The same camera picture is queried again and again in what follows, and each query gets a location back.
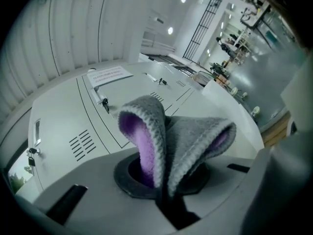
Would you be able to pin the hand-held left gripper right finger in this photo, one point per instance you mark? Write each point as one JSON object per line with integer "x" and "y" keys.
{"x": 225, "y": 185}

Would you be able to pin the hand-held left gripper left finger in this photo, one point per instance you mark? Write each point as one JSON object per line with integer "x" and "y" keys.
{"x": 97, "y": 180}

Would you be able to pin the grey purple cleaning cloth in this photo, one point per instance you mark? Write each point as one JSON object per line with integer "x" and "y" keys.
{"x": 190, "y": 136}

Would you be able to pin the large white box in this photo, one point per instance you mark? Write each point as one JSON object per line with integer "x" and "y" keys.
{"x": 227, "y": 111}

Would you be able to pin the black locker key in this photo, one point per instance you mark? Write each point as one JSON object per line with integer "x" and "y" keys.
{"x": 162, "y": 81}
{"x": 106, "y": 106}

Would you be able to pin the wooden plank platform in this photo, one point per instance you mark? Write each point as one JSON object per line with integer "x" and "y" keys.
{"x": 276, "y": 130}

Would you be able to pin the grey metal locker unit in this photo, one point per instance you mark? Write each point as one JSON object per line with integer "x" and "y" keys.
{"x": 61, "y": 111}

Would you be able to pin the white paper notice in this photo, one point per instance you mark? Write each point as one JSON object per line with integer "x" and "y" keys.
{"x": 107, "y": 76}

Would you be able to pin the black metal gate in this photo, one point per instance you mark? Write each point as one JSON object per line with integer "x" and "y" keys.
{"x": 205, "y": 23}

